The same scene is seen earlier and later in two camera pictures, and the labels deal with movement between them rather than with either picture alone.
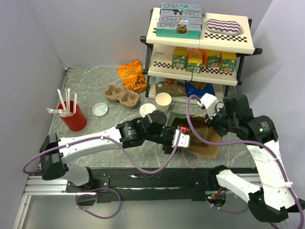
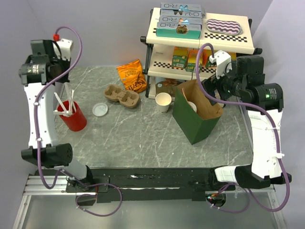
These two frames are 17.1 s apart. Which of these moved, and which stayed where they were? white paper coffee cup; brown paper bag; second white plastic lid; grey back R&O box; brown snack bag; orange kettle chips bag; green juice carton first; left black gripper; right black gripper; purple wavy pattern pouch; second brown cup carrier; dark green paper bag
Moved: brown paper bag; right black gripper; left black gripper; white paper coffee cup; dark green paper bag
Stayed: purple wavy pattern pouch; second white plastic lid; grey back R&O box; green juice carton first; second brown cup carrier; orange kettle chips bag; brown snack bag
